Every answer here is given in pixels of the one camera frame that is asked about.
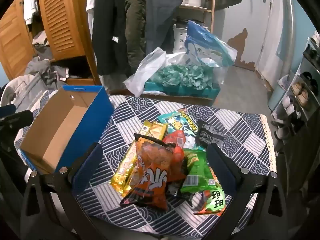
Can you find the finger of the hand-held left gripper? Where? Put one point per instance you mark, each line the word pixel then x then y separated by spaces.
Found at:
pixel 7 110
pixel 20 118

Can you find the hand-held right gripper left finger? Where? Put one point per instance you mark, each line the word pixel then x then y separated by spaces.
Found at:
pixel 87 170

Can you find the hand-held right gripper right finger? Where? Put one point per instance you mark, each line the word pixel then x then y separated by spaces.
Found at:
pixel 222 172

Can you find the dark green snack bag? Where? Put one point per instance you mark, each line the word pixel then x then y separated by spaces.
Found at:
pixel 200 172

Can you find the light green snack packet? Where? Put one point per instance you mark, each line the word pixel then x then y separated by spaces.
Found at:
pixel 212 202

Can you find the gold snack packet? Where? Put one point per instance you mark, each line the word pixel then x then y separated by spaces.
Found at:
pixel 125 172

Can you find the black snack packet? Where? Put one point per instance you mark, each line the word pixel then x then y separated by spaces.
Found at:
pixel 208 135

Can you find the blue cardboard box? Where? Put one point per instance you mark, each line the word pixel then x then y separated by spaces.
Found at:
pixel 57 132

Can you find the red snack packet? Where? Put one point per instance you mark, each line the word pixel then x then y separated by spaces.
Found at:
pixel 175 138

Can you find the orange snack bag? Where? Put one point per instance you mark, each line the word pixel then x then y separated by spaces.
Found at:
pixel 152 172

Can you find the teal snack packet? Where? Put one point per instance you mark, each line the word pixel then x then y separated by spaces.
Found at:
pixel 177 123

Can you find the small yellow snack packet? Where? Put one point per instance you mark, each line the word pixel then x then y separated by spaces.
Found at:
pixel 146 128

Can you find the yellow triangle print snack packet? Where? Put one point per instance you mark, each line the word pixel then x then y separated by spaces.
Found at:
pixel 158 130

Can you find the grey fabric bag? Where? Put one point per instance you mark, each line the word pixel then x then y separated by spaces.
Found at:
pixel 27 87

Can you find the blue white patterned tablecloth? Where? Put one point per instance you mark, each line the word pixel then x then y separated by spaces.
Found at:
pixel 245 135

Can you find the grey clothes pile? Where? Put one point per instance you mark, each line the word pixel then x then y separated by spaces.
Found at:
pixel 43 65

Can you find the shoe rack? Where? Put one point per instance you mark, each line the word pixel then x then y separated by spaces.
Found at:
pixel 300 120

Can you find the white shoes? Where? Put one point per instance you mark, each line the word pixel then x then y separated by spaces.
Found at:
pixel 288 105

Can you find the teal box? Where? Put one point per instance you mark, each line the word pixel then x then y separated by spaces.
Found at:
pixel 175 90

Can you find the wooden louvered wardrobe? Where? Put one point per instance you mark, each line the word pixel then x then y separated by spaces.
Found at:
pixel 62 25

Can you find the teal crumpled paper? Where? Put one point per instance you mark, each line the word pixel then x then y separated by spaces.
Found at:
pixel 185 76

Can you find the white hanging shirt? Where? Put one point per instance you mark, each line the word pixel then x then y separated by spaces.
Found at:
pixel 30 5

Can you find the beige shoes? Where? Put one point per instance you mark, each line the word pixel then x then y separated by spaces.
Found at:
pixel 300 93

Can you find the white plastic bag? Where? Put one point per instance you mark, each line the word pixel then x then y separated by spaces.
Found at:
pixel 150 67

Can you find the blue plastic bag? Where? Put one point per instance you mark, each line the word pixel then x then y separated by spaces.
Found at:
pixel 205 47

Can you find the black shoes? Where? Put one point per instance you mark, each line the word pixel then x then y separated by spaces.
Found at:
pixel 310 80

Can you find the black hanging coat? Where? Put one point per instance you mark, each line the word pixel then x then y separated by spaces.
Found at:
pixel 110 25

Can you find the white bucket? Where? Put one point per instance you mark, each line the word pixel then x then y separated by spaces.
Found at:
pixel 180 38

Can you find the olive hanging coat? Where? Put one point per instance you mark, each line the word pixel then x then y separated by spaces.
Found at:
pixel 135 20

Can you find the white door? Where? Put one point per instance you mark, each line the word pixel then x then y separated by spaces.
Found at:
pixel 275 30

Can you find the wooden ladder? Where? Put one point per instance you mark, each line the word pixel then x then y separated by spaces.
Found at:
pixel 210 7

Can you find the grey blue hanging coat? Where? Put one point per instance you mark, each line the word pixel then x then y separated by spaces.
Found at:
pixel 160 12

